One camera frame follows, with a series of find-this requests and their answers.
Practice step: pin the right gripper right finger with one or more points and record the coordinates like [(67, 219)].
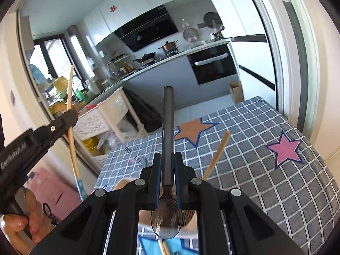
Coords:
[(228, 222)]

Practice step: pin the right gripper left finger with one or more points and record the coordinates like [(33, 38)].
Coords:
[(106, 222)]

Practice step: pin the black fan strainer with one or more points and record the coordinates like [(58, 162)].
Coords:
[(212, 20)]

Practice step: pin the copper cooking pot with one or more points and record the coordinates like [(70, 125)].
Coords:
[(169, 47)]

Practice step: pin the pink star sticker right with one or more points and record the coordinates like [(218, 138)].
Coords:
[(285, 150)]

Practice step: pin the black range hood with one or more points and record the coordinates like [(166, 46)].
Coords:
[(147, 28)]

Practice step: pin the grey checked tablecloth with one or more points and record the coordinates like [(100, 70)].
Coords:
[(303, 199)]

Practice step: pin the pink plastic stool stack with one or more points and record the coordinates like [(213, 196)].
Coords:
[(48, 188)]

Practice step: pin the round steamer rack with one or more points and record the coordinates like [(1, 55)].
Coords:
[(190, 35)]

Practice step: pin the beige utensil holder caddy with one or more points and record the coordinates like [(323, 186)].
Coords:
[(166, 221)]

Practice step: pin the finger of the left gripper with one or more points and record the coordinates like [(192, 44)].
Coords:
[(60, 125)]

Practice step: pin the person's left hand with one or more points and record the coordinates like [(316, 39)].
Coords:
[(39, 225)]

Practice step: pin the black built-in oven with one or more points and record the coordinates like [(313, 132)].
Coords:
[(212, 64)]

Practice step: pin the white refrigerator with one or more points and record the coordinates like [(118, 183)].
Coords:
[(250, 48)]

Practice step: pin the orange metal bowl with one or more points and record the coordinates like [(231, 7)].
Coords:
[(58, 109)]

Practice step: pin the beige plastic storage trolley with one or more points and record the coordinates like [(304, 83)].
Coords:
[(111, 123)]

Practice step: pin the cardboard box on floor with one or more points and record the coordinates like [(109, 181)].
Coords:
[(236, 90)]

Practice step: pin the wall light switch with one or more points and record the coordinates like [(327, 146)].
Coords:
[(12, 98)]

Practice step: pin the white upper kitchen cabinets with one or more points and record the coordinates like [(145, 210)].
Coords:
[(109, 15)]

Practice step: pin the black wok on stove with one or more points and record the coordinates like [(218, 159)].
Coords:
[(146, 59)]

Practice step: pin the blue bamboo chopstick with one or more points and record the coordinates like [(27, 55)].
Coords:
[(78, 181)]

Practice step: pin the orange star sticker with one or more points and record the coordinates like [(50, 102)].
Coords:
[(191, 131)]

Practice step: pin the blue star sticker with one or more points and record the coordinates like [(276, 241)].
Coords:
[(149, 246)]

